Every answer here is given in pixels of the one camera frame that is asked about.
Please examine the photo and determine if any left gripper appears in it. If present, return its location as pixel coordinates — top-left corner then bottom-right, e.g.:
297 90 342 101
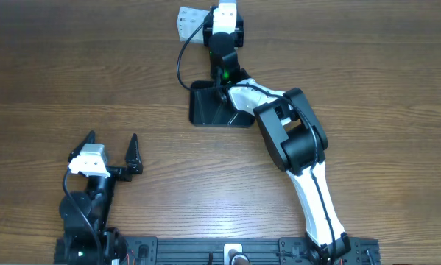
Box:
67 130 144 182

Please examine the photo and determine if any mounting rail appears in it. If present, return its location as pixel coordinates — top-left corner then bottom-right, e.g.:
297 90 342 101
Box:
54 235 382 265

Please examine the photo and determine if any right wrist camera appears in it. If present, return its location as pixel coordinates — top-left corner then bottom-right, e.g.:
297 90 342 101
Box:
211 0 239 36

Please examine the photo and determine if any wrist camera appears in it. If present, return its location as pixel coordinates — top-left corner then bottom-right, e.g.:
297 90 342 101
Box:
211 0 239 36
67 143 111 179

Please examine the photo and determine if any black tray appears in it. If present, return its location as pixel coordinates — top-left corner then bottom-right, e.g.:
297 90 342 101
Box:
188 79 257 128

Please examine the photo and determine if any black cable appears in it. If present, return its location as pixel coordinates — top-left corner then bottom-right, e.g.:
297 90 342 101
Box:
175 21 320 174
61 169 104 265

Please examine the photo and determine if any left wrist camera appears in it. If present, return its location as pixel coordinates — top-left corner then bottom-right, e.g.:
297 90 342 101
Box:
67 143 111 179

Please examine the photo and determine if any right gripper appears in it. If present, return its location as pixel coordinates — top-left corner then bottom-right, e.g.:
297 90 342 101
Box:
202 6 245 48

